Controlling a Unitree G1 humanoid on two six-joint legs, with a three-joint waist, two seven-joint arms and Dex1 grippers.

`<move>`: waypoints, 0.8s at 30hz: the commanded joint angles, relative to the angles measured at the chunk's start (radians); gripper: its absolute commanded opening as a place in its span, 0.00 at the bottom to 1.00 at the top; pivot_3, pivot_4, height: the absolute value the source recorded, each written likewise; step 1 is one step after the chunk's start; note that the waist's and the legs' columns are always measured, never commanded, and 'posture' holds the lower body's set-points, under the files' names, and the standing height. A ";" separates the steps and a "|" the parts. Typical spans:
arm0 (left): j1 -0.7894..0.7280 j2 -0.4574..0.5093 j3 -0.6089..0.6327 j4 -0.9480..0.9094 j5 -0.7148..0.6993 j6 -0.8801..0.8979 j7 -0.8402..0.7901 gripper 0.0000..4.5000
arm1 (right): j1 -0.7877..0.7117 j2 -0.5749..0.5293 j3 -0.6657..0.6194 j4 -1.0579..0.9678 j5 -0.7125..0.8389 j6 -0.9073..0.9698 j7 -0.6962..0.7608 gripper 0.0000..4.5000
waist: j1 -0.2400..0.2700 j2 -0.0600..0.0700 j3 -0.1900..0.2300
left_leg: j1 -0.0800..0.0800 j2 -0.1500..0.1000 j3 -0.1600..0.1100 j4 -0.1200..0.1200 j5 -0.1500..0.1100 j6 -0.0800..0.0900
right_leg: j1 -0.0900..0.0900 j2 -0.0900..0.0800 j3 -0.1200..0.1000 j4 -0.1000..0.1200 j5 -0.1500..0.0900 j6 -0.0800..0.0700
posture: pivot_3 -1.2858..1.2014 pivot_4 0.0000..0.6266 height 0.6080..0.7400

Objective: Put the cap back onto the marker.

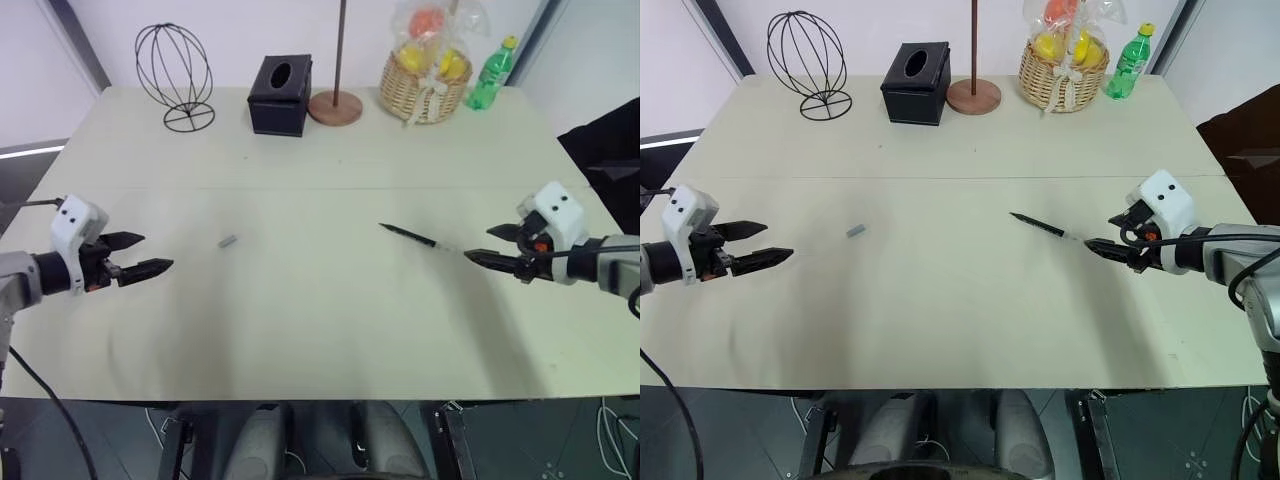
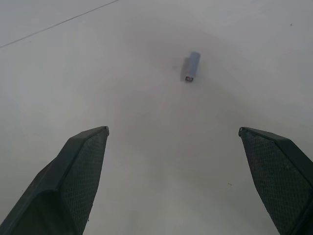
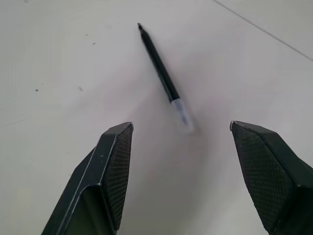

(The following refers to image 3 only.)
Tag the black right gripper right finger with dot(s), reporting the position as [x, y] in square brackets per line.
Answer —
[274, 176]

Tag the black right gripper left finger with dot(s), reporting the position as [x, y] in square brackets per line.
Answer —
[97, 181]

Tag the black pen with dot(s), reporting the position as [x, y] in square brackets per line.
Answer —
[158, 64]

